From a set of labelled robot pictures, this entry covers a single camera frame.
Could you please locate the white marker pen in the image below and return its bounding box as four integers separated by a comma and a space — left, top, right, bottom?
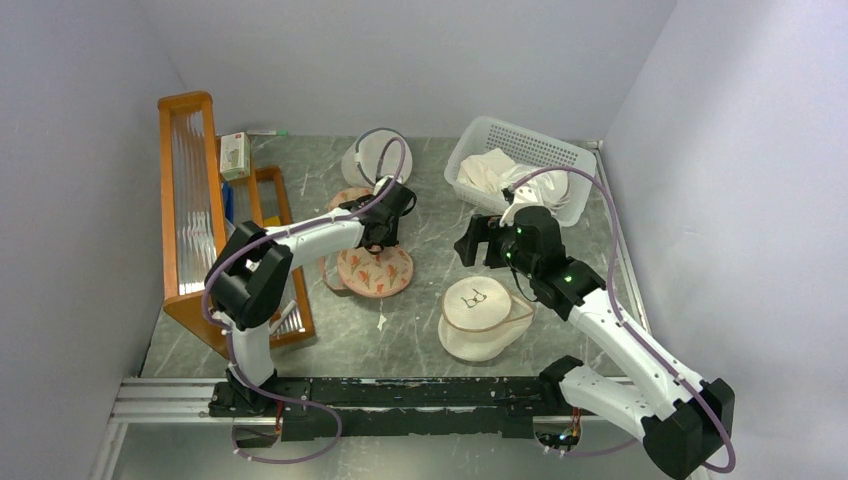
245, 129, 289, 137

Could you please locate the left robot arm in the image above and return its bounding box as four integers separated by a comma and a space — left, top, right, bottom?
201, 178, 417, 416

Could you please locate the floral mesh laundry bag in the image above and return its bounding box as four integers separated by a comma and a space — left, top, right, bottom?
316, 186, 415, 299

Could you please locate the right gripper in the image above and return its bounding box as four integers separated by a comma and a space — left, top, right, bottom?
455, 213, 538, 279

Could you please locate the orange wooden rack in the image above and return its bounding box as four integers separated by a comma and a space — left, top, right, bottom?
158, 91, 292, 355

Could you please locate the beige round laundry bag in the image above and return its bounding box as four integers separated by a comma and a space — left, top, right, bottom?
437, 276, 535, 362

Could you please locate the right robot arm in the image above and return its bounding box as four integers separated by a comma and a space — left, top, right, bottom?
454, 206, 736, 479

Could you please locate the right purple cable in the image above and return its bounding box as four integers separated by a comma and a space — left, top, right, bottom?
506, 165, 738, 475

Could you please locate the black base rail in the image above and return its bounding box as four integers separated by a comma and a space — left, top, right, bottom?
208, 376, 574, 441

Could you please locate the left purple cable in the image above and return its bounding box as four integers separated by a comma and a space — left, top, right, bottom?
201, 127, 409, 465

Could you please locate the white cloth in basket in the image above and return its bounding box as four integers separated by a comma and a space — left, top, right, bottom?
457, 148, 570, 209

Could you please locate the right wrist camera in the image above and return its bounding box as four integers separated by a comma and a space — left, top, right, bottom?
499, 186, 544, 227

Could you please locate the purple cable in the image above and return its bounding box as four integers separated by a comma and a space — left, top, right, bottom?
506, 165, 738, 475
201, 127, 409, 465

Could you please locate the white plastic basket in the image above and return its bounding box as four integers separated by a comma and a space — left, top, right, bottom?
444, 116, 597, 227

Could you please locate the white cylindrical laundry bag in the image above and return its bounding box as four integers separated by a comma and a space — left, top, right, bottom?
341, 128, 413, 188

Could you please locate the small white carton box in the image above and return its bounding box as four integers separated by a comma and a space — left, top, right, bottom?
219, 132, 252, 181

